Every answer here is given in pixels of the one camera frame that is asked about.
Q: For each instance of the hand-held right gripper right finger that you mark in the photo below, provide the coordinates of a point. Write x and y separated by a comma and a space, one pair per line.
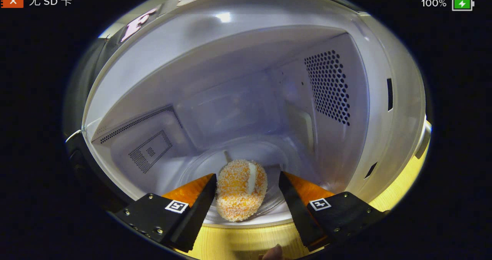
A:
296, 210

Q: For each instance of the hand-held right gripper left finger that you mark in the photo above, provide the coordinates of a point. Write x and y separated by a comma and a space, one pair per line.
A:
200, 210

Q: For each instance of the orange breaded food bun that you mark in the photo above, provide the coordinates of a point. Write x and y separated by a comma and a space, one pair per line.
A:
238, 194

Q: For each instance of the white microwave oven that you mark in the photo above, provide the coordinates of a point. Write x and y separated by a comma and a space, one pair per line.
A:
230, 60

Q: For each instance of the glass microwave turntable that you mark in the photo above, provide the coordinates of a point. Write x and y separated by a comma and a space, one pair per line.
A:
284, 164

